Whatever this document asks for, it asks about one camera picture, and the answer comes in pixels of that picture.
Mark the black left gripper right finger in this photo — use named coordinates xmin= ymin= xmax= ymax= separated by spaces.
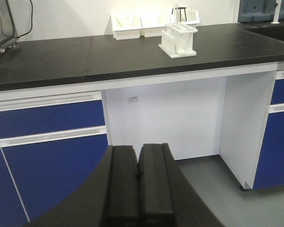
xmin=138 ymin=143 xmax=223 ymax=227

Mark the blue grey drying rack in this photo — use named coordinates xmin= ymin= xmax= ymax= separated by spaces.
xmin=238 ymin=0 xmax=284 ymax=23

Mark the left white storage bin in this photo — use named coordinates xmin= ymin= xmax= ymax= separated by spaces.
xmin=111 ymin=11 xmax=142 ymax=40

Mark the clear glass test tube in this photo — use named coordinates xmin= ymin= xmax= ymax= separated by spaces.
xmin=173 ymin=4 xmax=179 ymax=54

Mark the black power cable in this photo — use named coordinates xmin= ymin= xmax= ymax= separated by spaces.
xmin=14 ymin=0 xmax=34 ymax=39

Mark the blue drawer cabinet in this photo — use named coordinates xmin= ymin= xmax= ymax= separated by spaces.
xmin=0 ymin=91 xmax=107 ymax=227
xmin=252 ymin=61 xmax=284 ymax=189

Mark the middle white storage bin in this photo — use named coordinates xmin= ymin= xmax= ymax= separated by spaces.
xmin=140 ymin=10 xmax=170 ymax=38

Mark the white storage bin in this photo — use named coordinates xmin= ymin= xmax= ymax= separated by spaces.
xmin=140 ymin=10 xmax=170 ymax=38
xmin=169 ymin=8 xmax=200 ymax=28
xmin=111 ymin=11 xmax=142 ymax=40

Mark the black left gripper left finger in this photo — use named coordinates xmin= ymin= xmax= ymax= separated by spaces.
xmin=28 ymin=145 xmax=139 ymax=227

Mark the right white storage bin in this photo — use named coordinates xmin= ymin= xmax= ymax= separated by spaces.
xmin=169 ymin=8 xmax=200 ymax=28

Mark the black lab sink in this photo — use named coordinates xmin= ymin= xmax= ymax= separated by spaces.
xmin=244 ymin=24 xmax=284 ymax=41

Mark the black metal tripod stand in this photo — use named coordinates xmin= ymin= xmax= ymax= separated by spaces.
xmin=171 ymin=7 xmax=187 ymax=23

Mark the blue drawer cabinet right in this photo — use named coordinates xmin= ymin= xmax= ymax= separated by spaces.
xmin=252 ymin=61 xmax=284 ymax=189

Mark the white test tube rack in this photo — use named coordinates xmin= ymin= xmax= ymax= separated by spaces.
xmin=158 ymin=23 xmax=198 ymax=58

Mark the metal framed equipment left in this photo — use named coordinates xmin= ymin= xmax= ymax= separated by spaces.
xmin=0 ymin=0 xmax=18 ymax=53

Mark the blue drawer cabinet left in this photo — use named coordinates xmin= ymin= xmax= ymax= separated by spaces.
xmin=0 ymin=91 xmax=107 ymax=227

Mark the white faucet pipe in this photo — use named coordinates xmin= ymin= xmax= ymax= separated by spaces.
xmin=271 ymin=0 xmax=282 ymax=24

